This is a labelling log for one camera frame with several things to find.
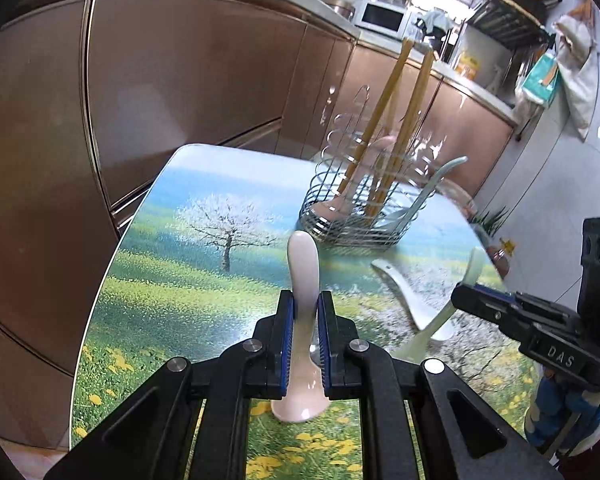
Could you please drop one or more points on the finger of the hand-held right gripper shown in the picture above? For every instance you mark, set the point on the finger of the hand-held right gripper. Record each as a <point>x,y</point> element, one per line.
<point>480,307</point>
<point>495,292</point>

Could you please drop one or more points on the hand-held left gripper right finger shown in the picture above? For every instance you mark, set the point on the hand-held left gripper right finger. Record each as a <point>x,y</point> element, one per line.
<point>325,345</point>

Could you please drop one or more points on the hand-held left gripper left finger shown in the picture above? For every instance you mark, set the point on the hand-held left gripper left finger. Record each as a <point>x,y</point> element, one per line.
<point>286,345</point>

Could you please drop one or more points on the pale green ceramic spoon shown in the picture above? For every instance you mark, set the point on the pale green ceramic spoon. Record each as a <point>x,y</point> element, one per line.
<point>445,170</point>
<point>425,340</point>

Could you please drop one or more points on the white ceramic spoon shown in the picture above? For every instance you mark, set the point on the white ceramic spoon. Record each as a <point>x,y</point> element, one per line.
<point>405,295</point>

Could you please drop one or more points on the pale pink ceramic spoon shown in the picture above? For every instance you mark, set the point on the pale pink ceramic spoon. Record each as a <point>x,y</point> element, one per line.
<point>302,260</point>

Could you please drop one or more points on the person's right hand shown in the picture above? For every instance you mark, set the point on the person's right hand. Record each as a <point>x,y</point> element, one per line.
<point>555,410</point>

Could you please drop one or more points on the amber oil bottle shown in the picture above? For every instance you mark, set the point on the amber oil bottle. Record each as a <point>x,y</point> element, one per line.
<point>500,257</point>

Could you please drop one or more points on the bag of green onions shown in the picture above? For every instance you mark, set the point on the bag of green onions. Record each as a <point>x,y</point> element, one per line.
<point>490,220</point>

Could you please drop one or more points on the beige trash bin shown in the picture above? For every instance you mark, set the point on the beige trash bin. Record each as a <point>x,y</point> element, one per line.
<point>460,197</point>

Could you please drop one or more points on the teal hanging bag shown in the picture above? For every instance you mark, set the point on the teal hanging bag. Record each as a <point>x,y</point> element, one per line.
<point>542,77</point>

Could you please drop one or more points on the yellow oil bottle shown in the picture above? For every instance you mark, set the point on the yellow oil bottle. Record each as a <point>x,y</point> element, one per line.
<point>467,65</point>

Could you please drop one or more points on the white hanging bag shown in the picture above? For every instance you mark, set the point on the white hanging bag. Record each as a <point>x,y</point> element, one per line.
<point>577,70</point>

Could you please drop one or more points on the black dish rack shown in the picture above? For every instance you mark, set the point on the black dish rack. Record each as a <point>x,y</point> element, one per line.
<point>510,15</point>

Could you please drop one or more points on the grey cloth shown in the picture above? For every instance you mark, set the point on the grey cloth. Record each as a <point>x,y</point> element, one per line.
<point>435,20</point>

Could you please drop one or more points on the copper kitchen cabinets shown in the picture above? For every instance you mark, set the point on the copper kitchen cabinets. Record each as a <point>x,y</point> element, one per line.
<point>180,85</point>

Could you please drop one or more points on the white microwave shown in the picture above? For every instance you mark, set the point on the white microwave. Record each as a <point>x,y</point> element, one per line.
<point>382,17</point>

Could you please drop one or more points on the rose gold rice cooker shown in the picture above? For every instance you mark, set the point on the rose gold rice cooker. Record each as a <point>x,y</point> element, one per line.
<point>341,6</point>

